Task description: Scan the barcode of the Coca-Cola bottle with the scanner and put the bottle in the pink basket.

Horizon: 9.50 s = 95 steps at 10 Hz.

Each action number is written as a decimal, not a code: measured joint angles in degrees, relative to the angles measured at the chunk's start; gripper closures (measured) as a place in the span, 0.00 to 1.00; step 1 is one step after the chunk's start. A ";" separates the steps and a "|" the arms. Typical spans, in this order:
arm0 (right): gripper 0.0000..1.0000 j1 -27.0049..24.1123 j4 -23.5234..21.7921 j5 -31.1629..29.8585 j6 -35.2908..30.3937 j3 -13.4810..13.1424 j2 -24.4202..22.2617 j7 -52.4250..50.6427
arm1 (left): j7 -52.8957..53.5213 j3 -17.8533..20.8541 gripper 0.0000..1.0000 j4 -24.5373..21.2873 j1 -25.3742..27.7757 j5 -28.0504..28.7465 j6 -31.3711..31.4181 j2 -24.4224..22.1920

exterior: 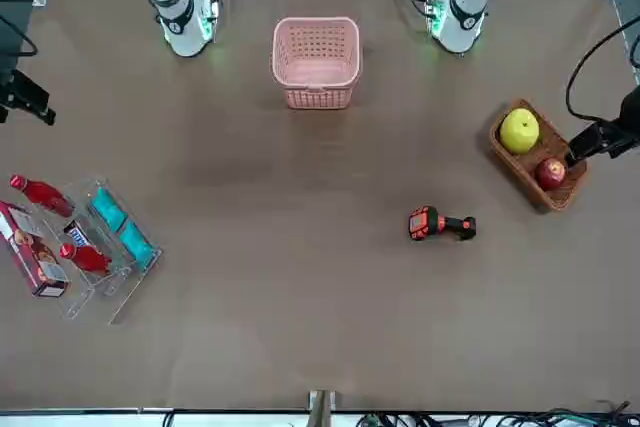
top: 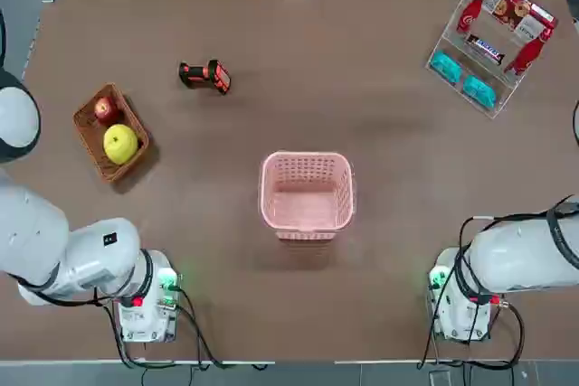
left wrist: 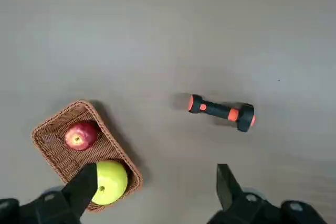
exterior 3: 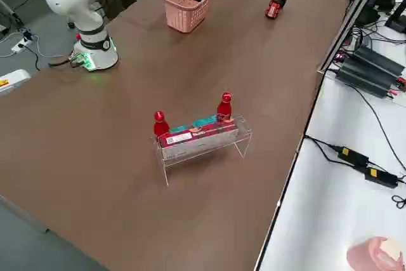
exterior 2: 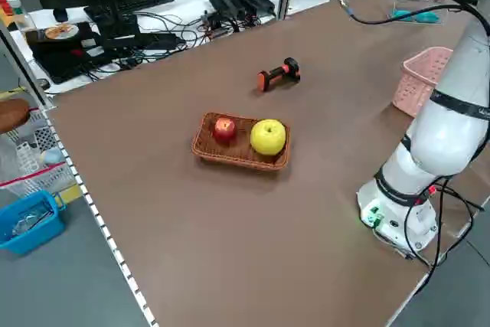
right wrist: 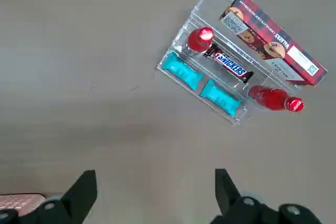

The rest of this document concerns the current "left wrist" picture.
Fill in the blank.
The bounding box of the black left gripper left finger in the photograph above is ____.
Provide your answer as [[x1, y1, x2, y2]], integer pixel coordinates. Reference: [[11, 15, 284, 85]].
[[0, 163, 98, 224]]

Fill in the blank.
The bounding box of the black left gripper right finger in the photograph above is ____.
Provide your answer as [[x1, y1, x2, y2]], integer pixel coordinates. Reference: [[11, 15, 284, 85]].
[[207, 163, 329, 224]]

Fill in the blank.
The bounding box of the brown wicker tray basket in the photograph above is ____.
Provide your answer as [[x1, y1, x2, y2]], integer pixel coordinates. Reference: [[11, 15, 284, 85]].
[[31, 100, 144, 212]]

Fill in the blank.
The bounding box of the yellow apple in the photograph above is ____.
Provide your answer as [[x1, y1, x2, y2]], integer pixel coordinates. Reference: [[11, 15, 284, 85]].
[[90, 160, 129, 206]]

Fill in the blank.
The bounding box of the red apple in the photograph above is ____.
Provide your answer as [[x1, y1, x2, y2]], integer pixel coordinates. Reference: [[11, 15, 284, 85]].
[[65, 121, 98, 151]]

